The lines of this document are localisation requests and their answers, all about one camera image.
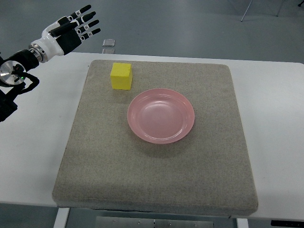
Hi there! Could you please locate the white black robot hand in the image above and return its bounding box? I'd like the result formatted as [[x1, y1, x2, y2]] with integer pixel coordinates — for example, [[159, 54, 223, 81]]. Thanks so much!
[[29, 4, 101, 63]]

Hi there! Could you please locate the yellow foam block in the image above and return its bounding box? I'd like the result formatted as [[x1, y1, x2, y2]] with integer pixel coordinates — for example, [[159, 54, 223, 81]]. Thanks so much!
[[110, 63, 133, 90]]

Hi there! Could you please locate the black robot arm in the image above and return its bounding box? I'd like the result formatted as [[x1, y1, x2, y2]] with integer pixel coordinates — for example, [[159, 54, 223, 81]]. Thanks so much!
[[0, 48, 43, 122]]

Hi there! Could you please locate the pink plate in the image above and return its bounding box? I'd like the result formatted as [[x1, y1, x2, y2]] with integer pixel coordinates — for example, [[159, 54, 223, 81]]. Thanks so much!
[[127, 88, 195, 144]]

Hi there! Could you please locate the metal chair leg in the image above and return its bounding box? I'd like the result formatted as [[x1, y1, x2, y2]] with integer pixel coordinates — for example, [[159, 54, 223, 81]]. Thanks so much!
[[240, 0, 253, 22]]

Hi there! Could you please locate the beige felt mat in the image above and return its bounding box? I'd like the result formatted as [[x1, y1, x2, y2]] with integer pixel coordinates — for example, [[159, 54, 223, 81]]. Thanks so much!
[[52, 59, 259, 217]]

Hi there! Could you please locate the white table leg frame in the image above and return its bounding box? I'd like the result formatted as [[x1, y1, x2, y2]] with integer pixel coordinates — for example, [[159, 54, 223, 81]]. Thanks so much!
[[53, 208, 70, 228]]

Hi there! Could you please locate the grey metal base plate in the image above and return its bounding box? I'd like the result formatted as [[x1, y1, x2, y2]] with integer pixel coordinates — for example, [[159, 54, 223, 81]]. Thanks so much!
[[95, 217, 214, 228]]

